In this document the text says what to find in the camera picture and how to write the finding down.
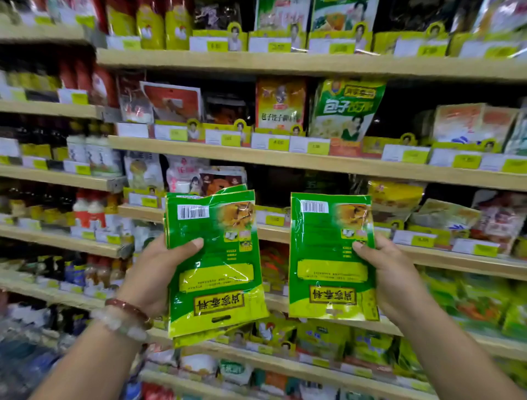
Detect person's left hand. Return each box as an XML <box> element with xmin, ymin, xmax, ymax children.
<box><xmin>115</xmin><ymin>237</ymin><xmax>205</xmax><ymax>318</ymax></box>

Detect person's right hand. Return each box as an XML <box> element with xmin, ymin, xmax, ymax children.
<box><xmin>352</xmin><ymin>235</ymin><xmax>429</xmax><ymax>326</ymax></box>

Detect green dumpling food packet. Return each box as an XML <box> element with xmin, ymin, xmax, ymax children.
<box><xmin>310</xmin><ymin>78</ymin><xmax>386</xmax><ymax>143</ymax></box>

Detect yellow dumpling seasoning packets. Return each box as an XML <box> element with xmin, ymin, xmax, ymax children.
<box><xmin>255</xmin><ymin>78</ymin><xmax>307</xmax><ymax>133</ymax></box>

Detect wooden store shelving with goods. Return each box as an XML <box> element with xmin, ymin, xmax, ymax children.
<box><xmin>0</xmin><ymin>0</ymin><xmax>527</xmax><ymax>400</ymax></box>

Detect person's left forearm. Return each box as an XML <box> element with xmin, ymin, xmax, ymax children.
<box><xmin>53</xmin><ymin>317</ymin><xmax>153</xmax><ymax>400</ymax></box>

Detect person's right forearm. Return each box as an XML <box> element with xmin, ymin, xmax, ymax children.
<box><xmin>387</xmin><ymin>309</ymin><xmax>527</xmax><ymax>400</ymax></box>

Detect row of yellow price tags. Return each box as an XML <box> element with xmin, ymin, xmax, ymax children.
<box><xmin>0</xmin><ymin>214</ymin><xmax>133</xmax><ymax>247</ymax></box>
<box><xmin>115</xmin><ymin>119</ymin><xmax>527</xmax><ymax>174</ymax></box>
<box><xmin>127</xmin><ymin>188</ymin><xmax>527</xmax><ymax>258</ymax></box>
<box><xmin>107</xmin><ymin>23</ymin><xmax>527</xmax><ymax>59</ymax></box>

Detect rows of assorted seasoning packets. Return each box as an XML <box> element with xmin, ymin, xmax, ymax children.
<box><xmin>140</xmin><ymin>247</ymin><xmax>527</xmax><ymax>400</ymax></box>

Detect pale yellow packet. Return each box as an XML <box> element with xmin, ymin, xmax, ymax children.
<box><xmin>409</xmin><ymin>199</ymin><xmax>483</xmax><ymax>236</ymax></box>

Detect yellow seasoning packet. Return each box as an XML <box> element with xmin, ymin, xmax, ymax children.
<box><xmin>368</xmin><ymin>180</ymin><xmax>428</xmax><ymax>217</ymax></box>

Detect row of small dark bottles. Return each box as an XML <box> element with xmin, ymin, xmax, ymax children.
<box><xmin>0</xmin><ymin>251</ymin><xmax>125</xmax><ymax>293</ymax></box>

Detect white plastic packet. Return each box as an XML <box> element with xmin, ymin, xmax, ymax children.
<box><xmin>125</xmin><ymin>151</ymin><xmax>164</xmax><ymax>192</ymax></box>

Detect white pink packet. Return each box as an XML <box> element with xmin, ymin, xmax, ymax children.
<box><xmin>165</xmin><ymin>155</ymin><xmax>211</xmax><ymax>195</ymax></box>

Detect red white printed packet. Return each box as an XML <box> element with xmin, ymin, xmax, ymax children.
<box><xmin>471</xmin><ymin>190</ymin><xmax>527</xmax><ymax>247</ymax></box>

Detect row of dark sauce bottles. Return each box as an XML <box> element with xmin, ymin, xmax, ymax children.
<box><xmin>0</xmin><ymin>185</ymin><xmax>75</xmax><ymax>227</ymax></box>

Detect red white flat packet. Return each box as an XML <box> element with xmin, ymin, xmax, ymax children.
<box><xmin>142</xmin><ymin>81</ymin><xmax>203</xmax><ymax>125</ymax></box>

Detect brown orange packet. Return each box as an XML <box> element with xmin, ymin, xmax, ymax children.
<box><xmin>204</xmin><ymin>92</ymin><xmax>252</xmax><ymax>126</ymax></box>

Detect green white small packet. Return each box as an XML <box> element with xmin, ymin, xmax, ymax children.
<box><xmin>504</xmin><ymin>103</ymin><xmax>527</xmax><ymax>156</ymax></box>

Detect row of jars and red bottles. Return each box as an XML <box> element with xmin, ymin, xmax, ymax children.
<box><xmin>0</xmin><ymin>53</ymin><xmax>116</xmax><ymax>107</ymax></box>

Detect yellow jar red lid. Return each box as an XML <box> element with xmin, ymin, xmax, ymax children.
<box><xmin>136</xmin><ymin>0</ymin><xmax>166</xmax><ymax>49</ymax></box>
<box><xmin>105</xmin><ymin>0</ymin><xmax>137</xmax><ymax>38</ymax></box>
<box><xmin>165</xmin><ymin>0</ymin><xmax>194</xmax><ymax>49</ymax></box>

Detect black seasoning packet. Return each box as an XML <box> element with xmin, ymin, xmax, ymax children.
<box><xmin>387</xmin><ymin>0</ymin><xmax>454</xmax><ymax>38</ymax></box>

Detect dark spice packet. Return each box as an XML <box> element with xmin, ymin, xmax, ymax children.
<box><xmin>193</xmin><ymin>0</ymin><xmax>244</xmax><ymax>34</ymax></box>

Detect green orange seasoning packet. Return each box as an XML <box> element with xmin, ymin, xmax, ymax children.
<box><xmin>311</xmin><ymin>0</ymin><xmax>380</xmax><ymax>38</ymax></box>

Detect row of red pouches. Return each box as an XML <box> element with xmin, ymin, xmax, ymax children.
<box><xmin>0</xmin><ymin>0</ymin><xmax>108</xmax><ymax>26</ymax></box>

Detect green white seasoning packet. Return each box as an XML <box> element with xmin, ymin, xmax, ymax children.
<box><xmin>255</xmin><ymin>0</ymin><xmax>312</xmax><ymax>38</ymax></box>

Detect dark red bracelet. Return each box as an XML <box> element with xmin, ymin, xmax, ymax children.
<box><xmin>105</xmin><ymin>297</ymin><xmax>155</xmax><ymax>326</ymax></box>

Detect white bead bracelet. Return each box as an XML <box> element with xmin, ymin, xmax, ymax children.
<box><xmin>91</xmin><ymin>305</ymin><xmax>151</xmax><ymax>343</ymax></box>

